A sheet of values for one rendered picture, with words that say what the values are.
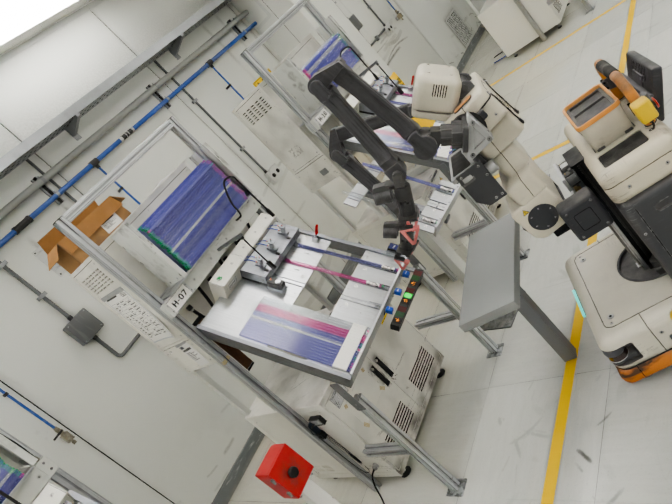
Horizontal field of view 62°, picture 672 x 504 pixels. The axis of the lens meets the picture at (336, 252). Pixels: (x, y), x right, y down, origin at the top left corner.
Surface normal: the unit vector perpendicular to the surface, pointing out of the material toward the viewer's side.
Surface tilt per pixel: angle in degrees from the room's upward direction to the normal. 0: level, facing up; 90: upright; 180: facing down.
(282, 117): 90
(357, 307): 44
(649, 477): 0
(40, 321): 90
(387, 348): 90
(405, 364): 90
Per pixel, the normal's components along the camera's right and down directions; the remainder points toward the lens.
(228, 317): -0.07, -0.70
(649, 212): -0.12, 0.50
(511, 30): -0.39, 0.68
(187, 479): 0.62, -0.30
